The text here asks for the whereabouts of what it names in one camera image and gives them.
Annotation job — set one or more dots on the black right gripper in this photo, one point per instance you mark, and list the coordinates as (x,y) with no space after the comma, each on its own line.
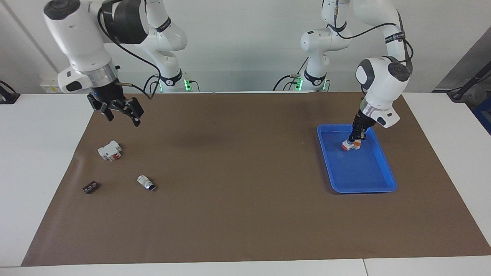
(107,96)

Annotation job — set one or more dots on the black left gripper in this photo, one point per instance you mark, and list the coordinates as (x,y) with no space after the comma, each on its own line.
(362,122)

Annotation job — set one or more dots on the green white selector switch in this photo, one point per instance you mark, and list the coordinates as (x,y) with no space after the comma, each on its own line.
(347,145)

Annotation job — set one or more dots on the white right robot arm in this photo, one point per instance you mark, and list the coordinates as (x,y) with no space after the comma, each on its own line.
(76,38)

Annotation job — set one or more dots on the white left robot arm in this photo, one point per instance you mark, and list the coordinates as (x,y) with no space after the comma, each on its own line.
(383,88)

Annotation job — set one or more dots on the blue plastic tray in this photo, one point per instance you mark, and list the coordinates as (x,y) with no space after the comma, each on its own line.
(356,172)

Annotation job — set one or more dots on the white circuit breaker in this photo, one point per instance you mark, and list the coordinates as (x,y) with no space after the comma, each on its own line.
(109,150)

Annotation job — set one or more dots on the white power strip box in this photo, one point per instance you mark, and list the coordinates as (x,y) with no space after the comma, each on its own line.
(50,86)

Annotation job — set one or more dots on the small black electronic component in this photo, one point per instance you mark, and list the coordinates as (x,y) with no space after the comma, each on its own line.
(90,187)

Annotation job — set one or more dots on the black clamp base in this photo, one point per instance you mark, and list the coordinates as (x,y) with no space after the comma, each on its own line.
(7,96)

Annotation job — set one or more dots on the blue crate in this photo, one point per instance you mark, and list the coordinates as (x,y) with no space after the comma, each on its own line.
(484,115)

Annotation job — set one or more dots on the brown table mat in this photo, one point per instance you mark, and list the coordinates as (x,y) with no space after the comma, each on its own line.
(230,211)

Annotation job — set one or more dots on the orange white push switch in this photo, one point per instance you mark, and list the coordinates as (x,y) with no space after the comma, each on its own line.
(357,144)

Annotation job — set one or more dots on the orange white switch black knob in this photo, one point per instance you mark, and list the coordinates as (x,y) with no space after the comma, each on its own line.
(145,182)

